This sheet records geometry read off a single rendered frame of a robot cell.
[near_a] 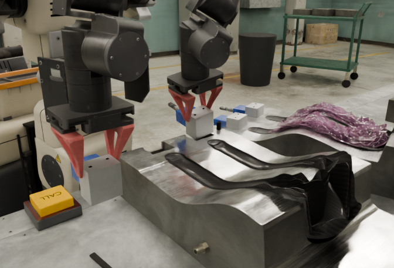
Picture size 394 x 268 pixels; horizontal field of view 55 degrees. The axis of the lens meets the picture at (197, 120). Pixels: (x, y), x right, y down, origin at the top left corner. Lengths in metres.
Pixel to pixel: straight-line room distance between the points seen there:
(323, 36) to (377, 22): 1.08
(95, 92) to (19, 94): 0.79
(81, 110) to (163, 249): 0.27
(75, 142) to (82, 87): 0.07
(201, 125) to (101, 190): 0.32
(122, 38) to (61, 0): 0.10
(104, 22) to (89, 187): 0.23
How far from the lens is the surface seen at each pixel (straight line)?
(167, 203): 0.63
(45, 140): 1.06
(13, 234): 0.74
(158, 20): 6.66
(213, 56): 0.65
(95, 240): 0.68
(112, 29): 0.43
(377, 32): 8.86
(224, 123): 0.98
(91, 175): 0.54
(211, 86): 0.76
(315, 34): 8.67
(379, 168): 0.83
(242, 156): 0.75
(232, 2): 0.73
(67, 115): 0.50
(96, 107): 0.51
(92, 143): 1.05
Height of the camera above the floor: 1.20
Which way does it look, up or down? 20 degrees down
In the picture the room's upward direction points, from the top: straight up
